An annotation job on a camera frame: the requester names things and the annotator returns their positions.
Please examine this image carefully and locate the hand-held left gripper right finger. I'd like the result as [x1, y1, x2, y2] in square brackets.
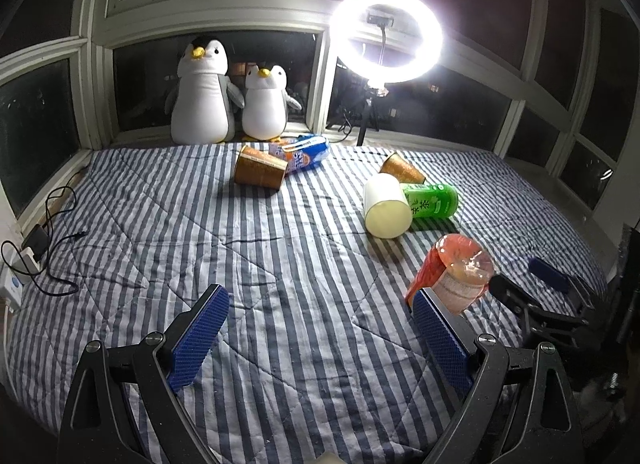
[411, 287, 587, 464]

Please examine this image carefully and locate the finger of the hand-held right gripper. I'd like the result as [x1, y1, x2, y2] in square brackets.
[488, 275, 603, 351]
[528, 257, 598, 317]

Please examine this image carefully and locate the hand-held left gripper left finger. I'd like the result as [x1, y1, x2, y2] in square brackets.
[57, 283, 231, 464]

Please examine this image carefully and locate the white paper cup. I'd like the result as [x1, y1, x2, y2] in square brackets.
[363, 173, 412, 238]

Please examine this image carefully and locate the small brown paper cup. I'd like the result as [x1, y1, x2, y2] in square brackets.
[378, 151, 427, 185]

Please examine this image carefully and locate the large brown paper cup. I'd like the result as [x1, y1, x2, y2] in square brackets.
[234, 144, 289, 191]

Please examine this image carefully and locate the orange drink bottle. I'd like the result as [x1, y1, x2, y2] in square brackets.
[405, 233, 496, 315]

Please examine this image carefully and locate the blue white striped blanket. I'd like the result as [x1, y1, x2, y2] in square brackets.
[7, 141, 609, 464]

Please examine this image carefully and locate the green tea bottle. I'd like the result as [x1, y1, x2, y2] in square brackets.
[399, 183, 459, 218]

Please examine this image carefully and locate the black charger plug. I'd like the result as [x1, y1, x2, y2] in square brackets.
[22, 225, 52, 259]

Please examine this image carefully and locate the white power strip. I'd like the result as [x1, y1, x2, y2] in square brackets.
[0, 249, 42, 312]

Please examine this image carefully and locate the blue label plastic bottle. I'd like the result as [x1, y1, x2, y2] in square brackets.
[268, 134, 331, 175]

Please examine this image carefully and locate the black tripod stand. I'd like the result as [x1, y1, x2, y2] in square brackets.
[326, 83, 392, 146]

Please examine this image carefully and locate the small penguin plush toy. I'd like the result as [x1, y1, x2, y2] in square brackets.
[242, 64, 303, 141]

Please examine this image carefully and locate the large penguin plush toy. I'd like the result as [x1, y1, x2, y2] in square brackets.
[164, 36, 244, 146]

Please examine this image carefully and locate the phone clamp on gooseneck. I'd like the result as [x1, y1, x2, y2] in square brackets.
[366, 8, 397, 80]

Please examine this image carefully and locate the black charger cable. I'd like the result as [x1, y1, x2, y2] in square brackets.
[1, 185, 90, 301]

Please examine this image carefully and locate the white ring light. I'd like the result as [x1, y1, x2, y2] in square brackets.
[328, 0, 444, 86]

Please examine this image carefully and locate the white window frame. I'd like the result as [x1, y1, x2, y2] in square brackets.
[0, 0, 618, 225]

